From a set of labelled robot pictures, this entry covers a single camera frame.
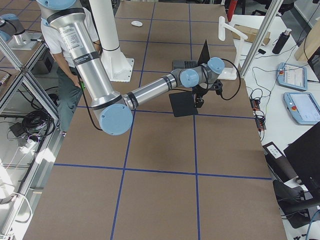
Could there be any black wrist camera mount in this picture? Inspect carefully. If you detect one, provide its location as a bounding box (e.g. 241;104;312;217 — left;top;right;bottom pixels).
209;79;223;96

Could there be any upper teach pendant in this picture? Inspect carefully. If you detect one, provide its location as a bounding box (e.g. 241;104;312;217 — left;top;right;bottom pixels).
276;62;308;91

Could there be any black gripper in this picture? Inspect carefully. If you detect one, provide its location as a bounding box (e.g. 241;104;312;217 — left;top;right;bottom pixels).
192;85;209;108

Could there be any teach pendant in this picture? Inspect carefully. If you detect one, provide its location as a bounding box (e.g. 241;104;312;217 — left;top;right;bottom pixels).
276;62;308;91
283;92;320;125

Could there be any white desk lamp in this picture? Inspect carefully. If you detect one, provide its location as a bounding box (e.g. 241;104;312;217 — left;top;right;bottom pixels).
213;15;249;81

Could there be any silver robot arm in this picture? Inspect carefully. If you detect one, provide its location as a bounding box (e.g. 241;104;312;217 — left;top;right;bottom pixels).
37;0;225;136

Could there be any black mouse pad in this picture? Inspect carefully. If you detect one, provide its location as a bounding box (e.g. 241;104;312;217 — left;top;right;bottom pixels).
169;92;198;117

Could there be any lower teach pendant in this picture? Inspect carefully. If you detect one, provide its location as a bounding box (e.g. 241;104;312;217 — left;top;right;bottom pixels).
283;92;320;125

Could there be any white computer mouse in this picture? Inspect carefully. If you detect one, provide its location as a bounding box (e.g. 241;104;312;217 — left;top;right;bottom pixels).
131;20;143;27

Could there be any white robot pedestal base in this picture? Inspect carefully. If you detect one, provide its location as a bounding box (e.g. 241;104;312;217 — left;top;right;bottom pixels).
89;0;135;83

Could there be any black monitor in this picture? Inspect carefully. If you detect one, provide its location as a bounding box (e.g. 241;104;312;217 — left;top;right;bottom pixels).
284;123;320;195

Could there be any black water bottle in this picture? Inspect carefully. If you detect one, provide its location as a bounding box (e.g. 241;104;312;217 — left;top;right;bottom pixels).
272;28;292;54

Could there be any grey laptop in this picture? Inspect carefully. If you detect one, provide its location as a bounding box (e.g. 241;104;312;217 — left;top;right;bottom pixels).
172;38;211;72

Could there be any person in white shirt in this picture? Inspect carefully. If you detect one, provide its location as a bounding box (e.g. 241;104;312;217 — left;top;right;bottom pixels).
40;5;101;133

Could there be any brown cardboard box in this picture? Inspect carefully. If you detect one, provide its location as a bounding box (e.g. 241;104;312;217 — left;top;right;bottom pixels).
233;24;271;46

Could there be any aluminium frame post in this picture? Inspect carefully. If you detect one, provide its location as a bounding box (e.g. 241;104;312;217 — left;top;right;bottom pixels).
240;0;283;79

